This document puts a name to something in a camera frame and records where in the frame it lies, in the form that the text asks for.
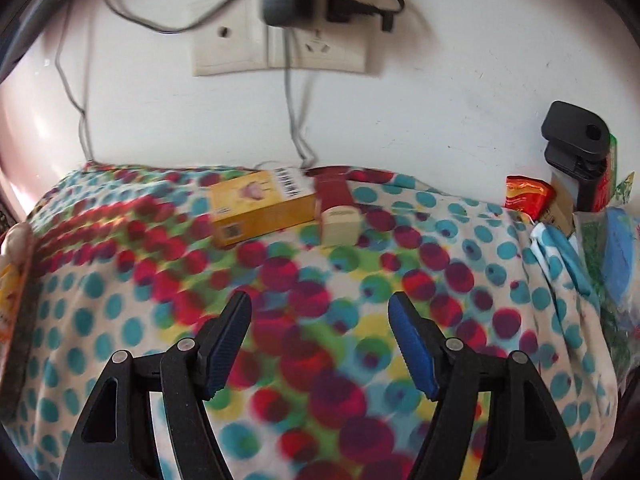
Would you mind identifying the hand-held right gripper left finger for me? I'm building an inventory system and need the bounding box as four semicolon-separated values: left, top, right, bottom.
57;291;252;480

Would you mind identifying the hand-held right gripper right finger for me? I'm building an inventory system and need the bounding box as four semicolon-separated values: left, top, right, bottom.
388;291;585;480

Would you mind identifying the polka dot blanket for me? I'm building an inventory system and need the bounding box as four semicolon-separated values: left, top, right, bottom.
0;160;621;480

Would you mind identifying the yellow box with face print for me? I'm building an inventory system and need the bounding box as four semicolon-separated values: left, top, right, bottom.
206;166;318;248

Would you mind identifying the red and beige small box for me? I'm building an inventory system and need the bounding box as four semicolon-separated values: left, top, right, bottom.
306;167;363;247

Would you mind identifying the red snack packet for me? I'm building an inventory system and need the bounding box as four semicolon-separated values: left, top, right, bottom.
504;175;557;223

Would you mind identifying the brown cardboard box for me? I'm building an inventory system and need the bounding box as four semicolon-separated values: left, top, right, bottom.
537;170;581;238

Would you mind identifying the clear plastic bag blue item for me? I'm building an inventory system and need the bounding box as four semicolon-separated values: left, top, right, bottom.
572;207;640;376

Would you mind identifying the yellow snack packet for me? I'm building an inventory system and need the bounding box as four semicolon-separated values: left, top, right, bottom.
0;265;23;341

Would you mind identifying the green box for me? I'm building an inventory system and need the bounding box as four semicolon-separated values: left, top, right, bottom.
595;135;621;213

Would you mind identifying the green yellow packet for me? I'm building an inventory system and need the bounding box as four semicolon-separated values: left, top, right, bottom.
617;172;637;206

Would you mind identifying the black clamp stand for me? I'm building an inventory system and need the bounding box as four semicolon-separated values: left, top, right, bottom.
540;101;612;213

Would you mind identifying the black angled plug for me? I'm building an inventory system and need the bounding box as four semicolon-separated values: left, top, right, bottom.
325;0;396;33

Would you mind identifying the dark screen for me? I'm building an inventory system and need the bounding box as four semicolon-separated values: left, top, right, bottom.
0;0;108;83

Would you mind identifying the black adapter cable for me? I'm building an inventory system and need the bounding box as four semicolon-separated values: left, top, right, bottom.
281;25;321;170

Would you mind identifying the thin black cable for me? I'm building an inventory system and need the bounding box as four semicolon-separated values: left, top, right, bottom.
52;0;97;162

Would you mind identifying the white single-hole wall socket plate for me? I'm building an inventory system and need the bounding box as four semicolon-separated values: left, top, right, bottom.
187;0;273;78

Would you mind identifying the white multi-hole wall socket plate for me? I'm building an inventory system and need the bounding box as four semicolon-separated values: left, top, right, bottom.
267;0;383;78

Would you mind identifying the black looping cable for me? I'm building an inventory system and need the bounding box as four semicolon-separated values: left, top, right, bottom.
104;0;268;37

